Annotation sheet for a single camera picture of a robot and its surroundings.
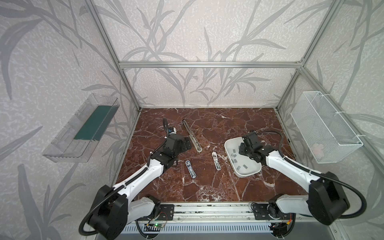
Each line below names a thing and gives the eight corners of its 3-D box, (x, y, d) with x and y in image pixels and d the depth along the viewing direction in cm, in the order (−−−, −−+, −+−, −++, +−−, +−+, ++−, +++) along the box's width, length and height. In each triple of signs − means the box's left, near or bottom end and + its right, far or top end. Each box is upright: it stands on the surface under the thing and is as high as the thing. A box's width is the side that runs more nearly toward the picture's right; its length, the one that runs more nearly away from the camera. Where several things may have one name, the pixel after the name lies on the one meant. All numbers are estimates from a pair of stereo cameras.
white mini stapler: (217, 171, 90) (217, 168, 87) (211, 154, 97) (211, 152, 94) (221, 170, 90) (221, 167, 87) (215, 153, 97) (215, 151, 94)
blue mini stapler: (192, 179, 86) (191, 176, 83) (185, 164, 92) (184, 161, 89) (196, 177, 87) (196, 174, 84) (189, 162, 93) (189, 159, 90)
